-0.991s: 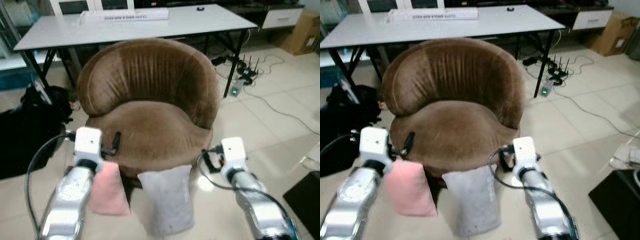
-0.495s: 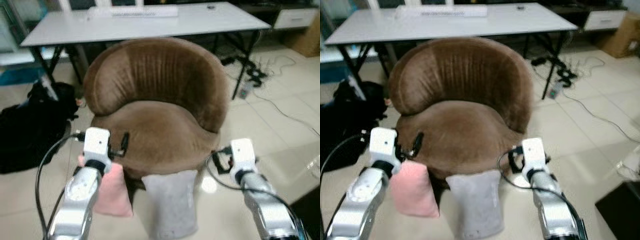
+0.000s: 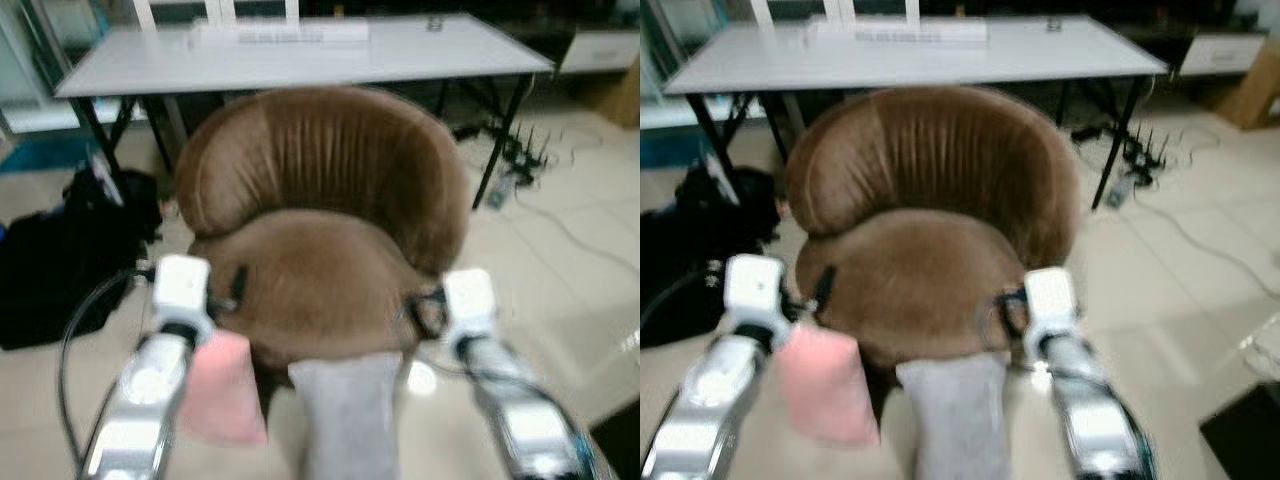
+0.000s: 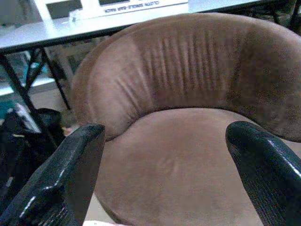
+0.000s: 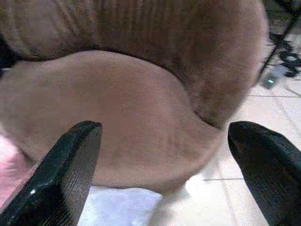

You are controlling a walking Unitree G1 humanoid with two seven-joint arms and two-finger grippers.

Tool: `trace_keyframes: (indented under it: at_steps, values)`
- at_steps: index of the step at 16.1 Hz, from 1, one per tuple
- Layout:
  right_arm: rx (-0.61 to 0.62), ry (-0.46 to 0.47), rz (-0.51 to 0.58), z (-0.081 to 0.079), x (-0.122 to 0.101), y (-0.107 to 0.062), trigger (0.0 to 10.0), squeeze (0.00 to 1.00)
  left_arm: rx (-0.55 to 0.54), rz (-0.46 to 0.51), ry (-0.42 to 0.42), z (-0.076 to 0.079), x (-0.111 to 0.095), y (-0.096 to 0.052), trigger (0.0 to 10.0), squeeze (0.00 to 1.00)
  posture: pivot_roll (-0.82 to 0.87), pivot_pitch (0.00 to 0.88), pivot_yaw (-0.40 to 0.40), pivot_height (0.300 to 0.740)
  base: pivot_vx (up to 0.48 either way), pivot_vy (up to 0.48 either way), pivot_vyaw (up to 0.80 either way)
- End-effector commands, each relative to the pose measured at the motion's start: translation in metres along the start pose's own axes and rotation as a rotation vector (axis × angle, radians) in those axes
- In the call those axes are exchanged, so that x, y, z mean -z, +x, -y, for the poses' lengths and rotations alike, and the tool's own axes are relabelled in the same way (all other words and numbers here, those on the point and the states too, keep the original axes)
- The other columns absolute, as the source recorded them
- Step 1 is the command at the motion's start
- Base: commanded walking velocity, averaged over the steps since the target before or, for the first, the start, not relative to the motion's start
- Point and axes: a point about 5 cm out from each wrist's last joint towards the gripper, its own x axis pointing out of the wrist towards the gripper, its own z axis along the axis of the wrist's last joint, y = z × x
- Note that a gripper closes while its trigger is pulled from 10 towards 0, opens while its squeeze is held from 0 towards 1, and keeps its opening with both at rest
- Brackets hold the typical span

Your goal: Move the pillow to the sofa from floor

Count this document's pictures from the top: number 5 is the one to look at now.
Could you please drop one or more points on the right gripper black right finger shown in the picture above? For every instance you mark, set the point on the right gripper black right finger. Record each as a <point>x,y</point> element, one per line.
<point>270,169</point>

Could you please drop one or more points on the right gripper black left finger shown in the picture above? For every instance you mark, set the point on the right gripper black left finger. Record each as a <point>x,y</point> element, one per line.
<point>58,174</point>

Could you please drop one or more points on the pale grey pillow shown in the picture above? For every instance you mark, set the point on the pale grey pillow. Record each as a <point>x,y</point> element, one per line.
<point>117,207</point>

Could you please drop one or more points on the round brown velvet sofa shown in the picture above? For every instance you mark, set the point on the round brown velvet sofa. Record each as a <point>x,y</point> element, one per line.
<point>131,101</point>

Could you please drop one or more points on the pink soft object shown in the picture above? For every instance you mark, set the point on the pink soft object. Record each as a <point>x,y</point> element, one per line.
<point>9,171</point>

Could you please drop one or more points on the grey power adapter green light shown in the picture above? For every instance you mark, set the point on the grey power adapter green light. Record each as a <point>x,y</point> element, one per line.
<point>272,78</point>

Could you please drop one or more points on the black router with antennas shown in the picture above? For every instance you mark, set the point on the black router with antennas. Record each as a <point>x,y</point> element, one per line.
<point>288,56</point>

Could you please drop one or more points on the black bag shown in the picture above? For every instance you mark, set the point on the black bag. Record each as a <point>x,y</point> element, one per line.
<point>5,56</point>

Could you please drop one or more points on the white folding table black legs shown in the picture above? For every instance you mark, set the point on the white folding table black legs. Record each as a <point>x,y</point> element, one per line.
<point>282,35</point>

